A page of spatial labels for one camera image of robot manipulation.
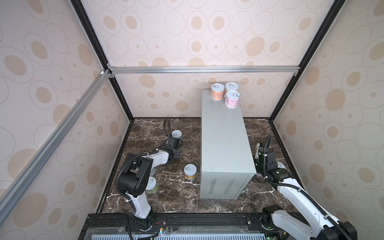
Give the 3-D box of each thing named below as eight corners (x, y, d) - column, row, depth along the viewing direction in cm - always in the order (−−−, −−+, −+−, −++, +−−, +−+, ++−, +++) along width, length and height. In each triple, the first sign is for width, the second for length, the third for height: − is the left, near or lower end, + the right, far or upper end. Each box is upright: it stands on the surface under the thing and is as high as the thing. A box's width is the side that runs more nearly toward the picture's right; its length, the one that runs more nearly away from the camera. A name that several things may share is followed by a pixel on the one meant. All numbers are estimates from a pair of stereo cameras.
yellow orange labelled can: (184, 180, 90) (183, 176, 85) (184, 168, 95) (184, 163, 90) (197, 180, 90) (197, 176, 85) (197, 168, 95) (197, 163, 90)
